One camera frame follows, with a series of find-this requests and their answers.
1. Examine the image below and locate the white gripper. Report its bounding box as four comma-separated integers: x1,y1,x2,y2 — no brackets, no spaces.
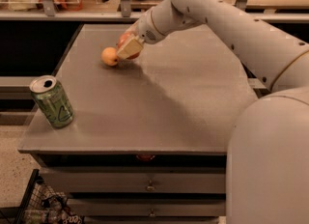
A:
117,8,165,59

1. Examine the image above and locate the red apple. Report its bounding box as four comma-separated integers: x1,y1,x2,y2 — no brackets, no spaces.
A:
117,32,139,60

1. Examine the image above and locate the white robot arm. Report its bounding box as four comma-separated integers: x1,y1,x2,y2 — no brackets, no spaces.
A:
118,0,309,224

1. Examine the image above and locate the small orange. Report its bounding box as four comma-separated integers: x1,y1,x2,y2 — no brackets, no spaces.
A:
101,47,119,67

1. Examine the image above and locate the green soda can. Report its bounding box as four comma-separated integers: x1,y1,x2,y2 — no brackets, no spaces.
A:
29,75,74,128

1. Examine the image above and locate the grey drawer cabinet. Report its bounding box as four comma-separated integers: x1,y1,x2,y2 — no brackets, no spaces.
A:
19,24,256,224

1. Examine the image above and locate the metal shelf rail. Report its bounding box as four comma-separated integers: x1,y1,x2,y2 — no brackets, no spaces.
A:
0,0,309,23

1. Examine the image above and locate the black wire basket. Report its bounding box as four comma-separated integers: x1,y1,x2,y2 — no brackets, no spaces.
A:
14,169,85,224

